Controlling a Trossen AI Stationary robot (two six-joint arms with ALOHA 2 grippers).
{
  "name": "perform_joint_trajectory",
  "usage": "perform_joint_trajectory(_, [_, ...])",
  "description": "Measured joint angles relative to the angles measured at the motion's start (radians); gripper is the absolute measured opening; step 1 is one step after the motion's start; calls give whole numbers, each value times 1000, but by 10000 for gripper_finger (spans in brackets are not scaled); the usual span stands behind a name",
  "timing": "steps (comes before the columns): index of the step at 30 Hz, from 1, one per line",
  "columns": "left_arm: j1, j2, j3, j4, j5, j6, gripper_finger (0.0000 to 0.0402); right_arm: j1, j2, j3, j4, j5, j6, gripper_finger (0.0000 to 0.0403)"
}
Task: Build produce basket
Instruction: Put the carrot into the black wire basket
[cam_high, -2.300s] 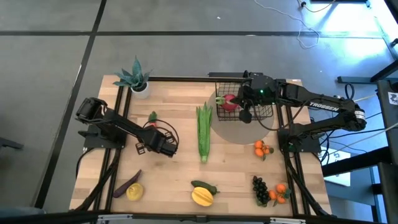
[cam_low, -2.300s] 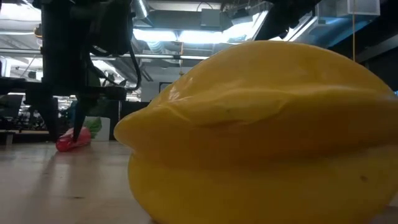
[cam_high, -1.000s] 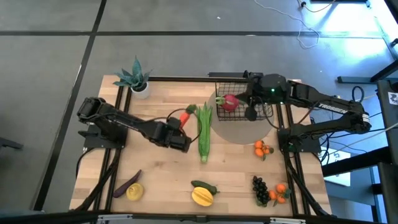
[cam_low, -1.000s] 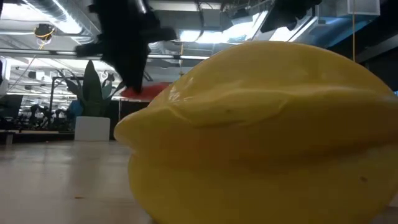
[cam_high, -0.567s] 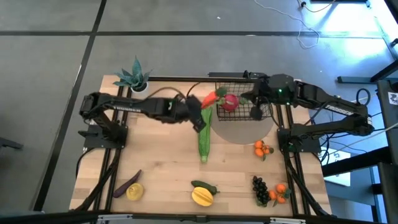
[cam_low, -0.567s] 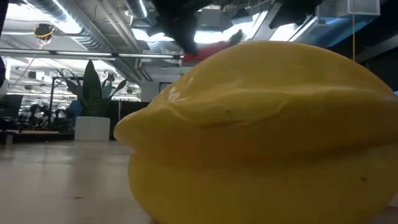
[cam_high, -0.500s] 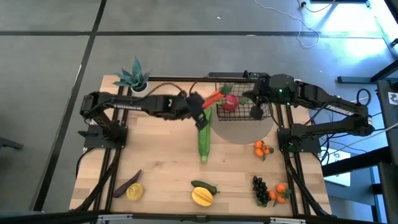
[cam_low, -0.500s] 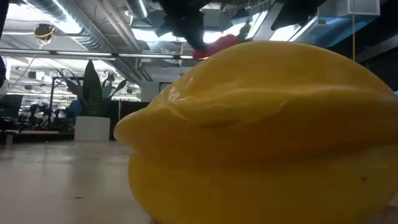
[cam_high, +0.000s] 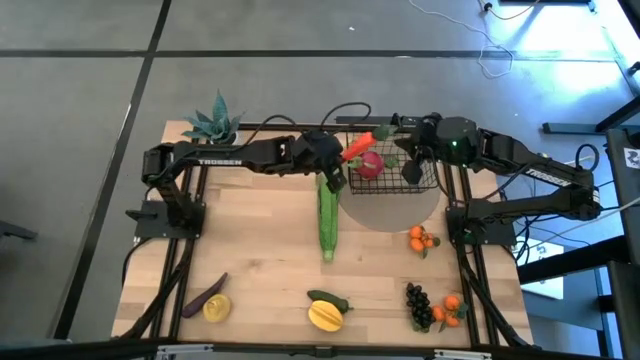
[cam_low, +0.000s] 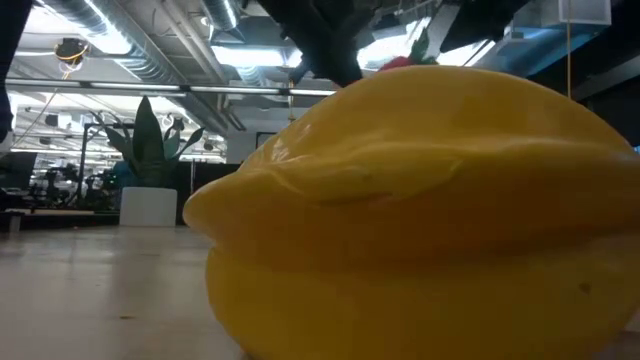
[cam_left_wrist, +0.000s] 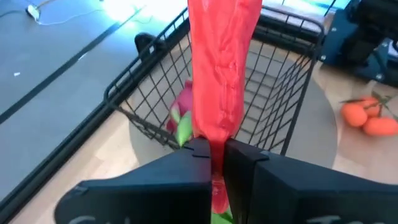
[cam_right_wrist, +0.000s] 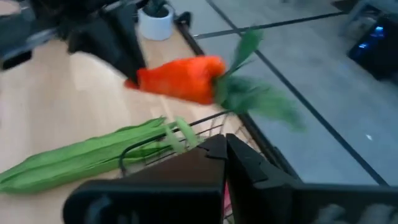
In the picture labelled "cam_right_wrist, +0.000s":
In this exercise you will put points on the orange toy carrot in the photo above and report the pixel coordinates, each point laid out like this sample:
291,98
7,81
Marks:
183,79

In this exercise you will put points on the long green ridged gourd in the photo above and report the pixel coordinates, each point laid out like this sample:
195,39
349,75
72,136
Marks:
77,155

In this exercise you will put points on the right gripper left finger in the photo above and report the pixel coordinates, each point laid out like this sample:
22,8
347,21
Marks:
174,193

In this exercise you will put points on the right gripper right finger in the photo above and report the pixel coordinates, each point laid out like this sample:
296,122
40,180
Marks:
267,193

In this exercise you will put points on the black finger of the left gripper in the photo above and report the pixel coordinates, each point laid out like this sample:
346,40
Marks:
121,40

